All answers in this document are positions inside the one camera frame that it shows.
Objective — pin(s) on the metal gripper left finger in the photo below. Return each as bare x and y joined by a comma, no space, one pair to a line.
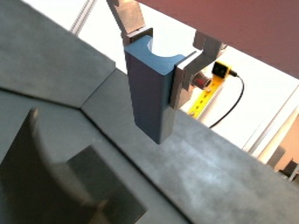
129,20

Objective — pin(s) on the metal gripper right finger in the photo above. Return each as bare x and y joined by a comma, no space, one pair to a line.
207,50

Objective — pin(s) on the blue arch block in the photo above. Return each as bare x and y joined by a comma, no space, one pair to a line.
150,78

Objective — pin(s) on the black fixture stand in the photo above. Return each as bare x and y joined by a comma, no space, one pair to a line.
73,192

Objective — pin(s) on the yellow camera mount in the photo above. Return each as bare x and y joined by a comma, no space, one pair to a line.
220,71

